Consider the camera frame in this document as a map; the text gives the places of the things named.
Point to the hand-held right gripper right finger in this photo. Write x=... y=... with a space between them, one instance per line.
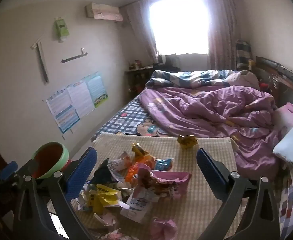
x=211 y=170

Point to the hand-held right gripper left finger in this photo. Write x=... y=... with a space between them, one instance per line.
x=80 y=175

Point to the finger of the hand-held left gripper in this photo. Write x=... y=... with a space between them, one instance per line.
x=9 y=169
x=28 y=167

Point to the green rimmed red bin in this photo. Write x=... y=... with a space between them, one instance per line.
x=49 y=160

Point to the dark blue wrapper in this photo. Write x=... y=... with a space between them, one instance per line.
x=104 y=175

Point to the yellow snack wrapper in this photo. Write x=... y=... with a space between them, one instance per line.
x=104 y=197

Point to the gold snack wrapper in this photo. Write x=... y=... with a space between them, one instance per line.
x=187 y=142

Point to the blue white wrapper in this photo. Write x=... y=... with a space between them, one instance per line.
x=163 y=165

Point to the pink white paper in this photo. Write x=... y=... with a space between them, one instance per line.
x=105 y=218

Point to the pink snack bag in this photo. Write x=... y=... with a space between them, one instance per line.
x=161 y=180

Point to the orange plastic wrapper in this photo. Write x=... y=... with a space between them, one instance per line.
x=140 y=168

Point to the yellow black wrapper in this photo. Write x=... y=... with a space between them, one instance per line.
x=139 y=151

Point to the white milk carton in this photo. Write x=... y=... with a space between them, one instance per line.
x=137 y=203

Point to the beige checked mat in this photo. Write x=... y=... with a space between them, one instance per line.
x=191 y=195

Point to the purple duvet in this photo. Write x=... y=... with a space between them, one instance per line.
x=206 y=112

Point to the plaid cartoon bedsheet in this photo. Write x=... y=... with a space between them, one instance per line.
x=126 y=120

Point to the white pillow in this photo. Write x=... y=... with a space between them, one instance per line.
x=292 y=145

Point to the checked patchwork blanket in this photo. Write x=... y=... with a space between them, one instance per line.
x=292 y=200

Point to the pink pillow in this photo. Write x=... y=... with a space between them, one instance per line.
x=286 y=116

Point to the blue patchwork quilt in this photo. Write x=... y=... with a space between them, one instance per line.
x=186 y=78

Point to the beige plush pillow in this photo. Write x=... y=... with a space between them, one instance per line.
x=244 y=80

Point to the cluttered side table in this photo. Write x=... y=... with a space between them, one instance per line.
x=137 y=80

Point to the dark wooden headboard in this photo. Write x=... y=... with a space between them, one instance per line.
x=281 y=82

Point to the folded plaid blanket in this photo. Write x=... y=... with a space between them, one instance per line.
x=244 y=53

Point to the pale curtain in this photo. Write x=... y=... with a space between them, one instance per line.
x=221 y=35
x=140 y=30

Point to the bright window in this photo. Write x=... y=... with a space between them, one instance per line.
x=179 y=25

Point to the blue bordered wall poster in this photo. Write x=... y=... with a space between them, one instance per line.
x=61 y=110

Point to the white wall poster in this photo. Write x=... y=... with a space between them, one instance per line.
x=80 y=100

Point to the green blue wall poster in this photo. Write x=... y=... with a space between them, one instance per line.
x=97 y=88

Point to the metal wall bracket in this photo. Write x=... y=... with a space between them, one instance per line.
x=42 y=60

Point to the metal wall rail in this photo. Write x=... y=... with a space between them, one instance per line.
x=72 y=57

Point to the green wall box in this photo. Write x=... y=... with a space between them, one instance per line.
x=62 y=28

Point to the wall air conditioner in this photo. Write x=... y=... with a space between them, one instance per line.
x=104 y=11

